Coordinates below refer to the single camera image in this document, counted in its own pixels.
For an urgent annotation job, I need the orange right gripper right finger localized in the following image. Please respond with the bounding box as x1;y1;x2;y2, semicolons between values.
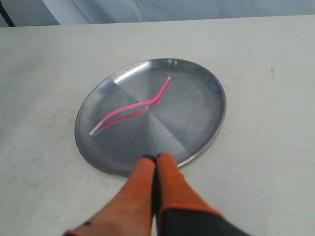
157;153;248;236

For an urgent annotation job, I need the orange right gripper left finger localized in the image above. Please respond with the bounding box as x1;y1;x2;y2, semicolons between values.
64;157;156;236

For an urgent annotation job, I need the pink plastic straw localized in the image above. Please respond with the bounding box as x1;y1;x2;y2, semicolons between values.
89;76;171;136

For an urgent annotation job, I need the round stainless steel plate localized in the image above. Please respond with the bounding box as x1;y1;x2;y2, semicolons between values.
74;59;226;177

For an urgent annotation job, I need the white backdrop cloth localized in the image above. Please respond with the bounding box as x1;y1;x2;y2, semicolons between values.
1;0;315;27

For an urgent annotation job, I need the dark frame behind table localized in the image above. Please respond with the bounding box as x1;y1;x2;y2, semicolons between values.
0;2;15;27

